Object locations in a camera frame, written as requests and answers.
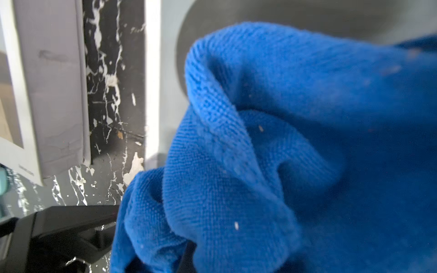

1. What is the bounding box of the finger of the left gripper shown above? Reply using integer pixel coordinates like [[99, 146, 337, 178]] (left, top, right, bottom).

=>
[[1, 205, 119, 273]]

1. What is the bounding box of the grey Twins story book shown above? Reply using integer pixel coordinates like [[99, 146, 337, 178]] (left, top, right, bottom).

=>
[[144, 1, 437, 169]]

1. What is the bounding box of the blue microfibre cloth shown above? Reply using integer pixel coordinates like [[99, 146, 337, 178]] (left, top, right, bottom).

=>
[[110, 23, 437, 273]]

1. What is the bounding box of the LOEWE white magazine book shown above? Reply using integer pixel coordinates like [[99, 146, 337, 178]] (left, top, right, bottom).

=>
[[1, 1, 92, 185]]

